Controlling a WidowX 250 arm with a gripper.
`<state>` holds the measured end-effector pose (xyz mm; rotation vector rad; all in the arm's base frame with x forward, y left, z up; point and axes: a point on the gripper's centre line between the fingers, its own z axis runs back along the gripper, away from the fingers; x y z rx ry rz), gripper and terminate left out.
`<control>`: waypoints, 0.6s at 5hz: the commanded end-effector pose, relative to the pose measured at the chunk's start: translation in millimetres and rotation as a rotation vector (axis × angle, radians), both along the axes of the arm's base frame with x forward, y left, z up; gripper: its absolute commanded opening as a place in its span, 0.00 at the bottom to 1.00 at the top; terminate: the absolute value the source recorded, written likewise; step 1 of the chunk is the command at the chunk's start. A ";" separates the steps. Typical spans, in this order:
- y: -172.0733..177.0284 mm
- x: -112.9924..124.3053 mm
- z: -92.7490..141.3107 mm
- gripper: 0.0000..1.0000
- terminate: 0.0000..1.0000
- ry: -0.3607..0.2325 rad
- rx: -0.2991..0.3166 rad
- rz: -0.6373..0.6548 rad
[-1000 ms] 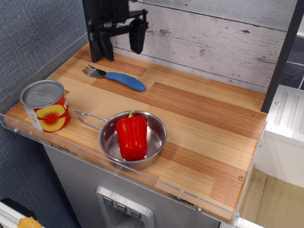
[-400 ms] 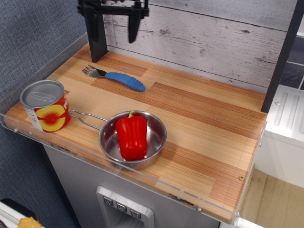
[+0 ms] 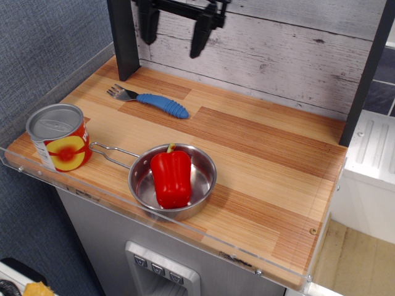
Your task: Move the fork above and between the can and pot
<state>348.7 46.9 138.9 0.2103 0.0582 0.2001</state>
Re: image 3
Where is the red yellow tin can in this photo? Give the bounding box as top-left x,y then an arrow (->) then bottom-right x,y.
26,104 -> 92,172

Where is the white toy sink counter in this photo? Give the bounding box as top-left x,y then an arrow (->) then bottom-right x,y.
330,110 -> 394,243

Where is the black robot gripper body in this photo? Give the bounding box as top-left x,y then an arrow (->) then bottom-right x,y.
135,1 -> 231,28

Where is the grey toy fridge cabinet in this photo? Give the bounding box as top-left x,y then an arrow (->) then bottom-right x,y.
57,189 -> 286,295

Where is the red bell pepper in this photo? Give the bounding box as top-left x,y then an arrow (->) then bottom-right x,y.
150,143 -> 191,209

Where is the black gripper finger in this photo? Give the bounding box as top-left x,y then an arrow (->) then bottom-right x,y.
138,1 -> 160,45
189,2 -> 217,59

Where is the blue handled metal fork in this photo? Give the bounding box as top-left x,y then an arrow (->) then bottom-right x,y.
107,84 -> 189,119

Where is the black yellow object corner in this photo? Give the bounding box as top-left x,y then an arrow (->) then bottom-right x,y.
1,257 -> 56,295

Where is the right dark grey post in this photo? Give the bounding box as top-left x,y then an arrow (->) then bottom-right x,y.
339,0 -> 394,147

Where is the small steel saucepan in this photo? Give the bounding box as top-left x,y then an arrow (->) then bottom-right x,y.
89,142 -> 217,221

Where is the silver dispenser panel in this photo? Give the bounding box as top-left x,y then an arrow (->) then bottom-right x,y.
125,241 -> 202,295

